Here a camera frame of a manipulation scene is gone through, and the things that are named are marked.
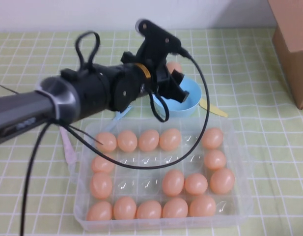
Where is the orange egg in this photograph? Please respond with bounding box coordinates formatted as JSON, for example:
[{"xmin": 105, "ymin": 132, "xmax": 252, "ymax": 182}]
[
  {"xmin": 136, "ymin": 200, "xmax": 163, "ymax": 220},
  {"xmin": 204, "ymin": 149, "xmax": 227, "ymax": 171},
  {"xmin": 113, "ymin": 196, "xmax": 137, "ymax": 220},
  {"xmin": 165, "ymin": 61, "xmax": 183, "ymax": 74},
  {"xmin": 184, "ymin": 173, "xmax": 209, "ymax": 196},
  {"xmin": 159, "ymin": 128, "xmax": 181, "ymax": 151},
  {"xmin": 210, "ymin": 168, "xmax": 235, "ymax": 195},
  {"xmin": 202, "ymin": 127, "xmax": 224, "ymax": 149},
  {"xmin": 89, "ymin": 172, "xmax": 113, "ymax": 200},
  {"xmin": 162, "ymin": 170, "xmax": 185, "ymax": 197},
  {"xmin": 162, "ymin": 197, "xmax": 189, "ymax": 219},
  {"xmin": 86, "ymin": 201, "xmax": 113, "ymax": 221},
  {"xmin": 117, "ymin": 130, "xmax": 138, "ymax": 152},
  {"xmin": 95, "ymin": 132, "xmax": 117, "ymax": 152},
  {"xmin": 91, "ymin": 154, "xmax": 115, "ymax": 174},
  {"xmin": 189, "ymin": 195, "xmax": 217, "ymax": 218},
  {"xmin": 138, "ymin": 129, "xmax": 160, "ymax": 151}
]

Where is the green checked tablecloth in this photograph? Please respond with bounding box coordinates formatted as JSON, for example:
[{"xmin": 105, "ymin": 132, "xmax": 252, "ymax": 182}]
[{"xmin": 0, "ymin": 28, "xmax": 303, "ymax": 236}]

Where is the brown cardboard box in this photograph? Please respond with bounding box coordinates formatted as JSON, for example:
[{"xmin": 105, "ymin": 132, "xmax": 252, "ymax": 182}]
[{"xmin": 268, "ymin": 0, "xmax": 303, "ymax": 110}]

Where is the blue plastic fork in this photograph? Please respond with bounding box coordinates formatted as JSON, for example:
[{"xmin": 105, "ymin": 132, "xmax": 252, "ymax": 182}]
[{"xmin": 104, "ymin": 108, "xmax": 133, "ymax": 132}]

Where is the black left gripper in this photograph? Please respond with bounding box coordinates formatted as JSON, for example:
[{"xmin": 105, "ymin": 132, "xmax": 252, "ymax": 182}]
[{"xmin": 138, "ymin": 55, "xmax": 190, "ymax": 104}]

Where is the light blue bowl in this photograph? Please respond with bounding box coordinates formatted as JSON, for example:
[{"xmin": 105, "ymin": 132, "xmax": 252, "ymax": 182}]
[{"xmin": 151, "ymin": 75, "xmax": 203, "ymax": 118}]

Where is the long black camera cable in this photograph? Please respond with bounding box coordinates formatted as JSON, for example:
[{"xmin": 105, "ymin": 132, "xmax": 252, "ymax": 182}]
[{"xmin": 20, "ymin": 48, "xmax": 211, "ymax": 236}]

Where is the clear plastic egg box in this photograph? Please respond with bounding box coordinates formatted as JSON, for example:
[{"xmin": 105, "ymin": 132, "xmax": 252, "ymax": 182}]
[{"xmin": 73, "ymin": 117, "xmax": 254, "ymax": 232}]

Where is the pink plastic knife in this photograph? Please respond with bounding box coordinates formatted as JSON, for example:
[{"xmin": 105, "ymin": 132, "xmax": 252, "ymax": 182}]
[{"xmin": 59, "ymin": 126, "xmax": 78, "ymax": 165}]

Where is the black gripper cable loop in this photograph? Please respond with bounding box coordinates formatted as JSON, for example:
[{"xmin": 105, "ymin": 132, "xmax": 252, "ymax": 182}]
[{"xmin": 148, "ymin": 87, "xmax": 170, "ymax": 123}]

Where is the yellow plastic knife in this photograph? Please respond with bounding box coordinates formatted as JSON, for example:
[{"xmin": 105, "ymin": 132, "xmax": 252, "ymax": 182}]
[{"xmin": 199, "ymin": 98, "xmax": 228, "ymax": 118}]

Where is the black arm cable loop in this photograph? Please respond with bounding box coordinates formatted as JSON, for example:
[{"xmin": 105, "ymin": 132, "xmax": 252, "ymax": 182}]
[{"xmin": 75, "ymin": 30, "xmax": 101, "ymax": 73}]

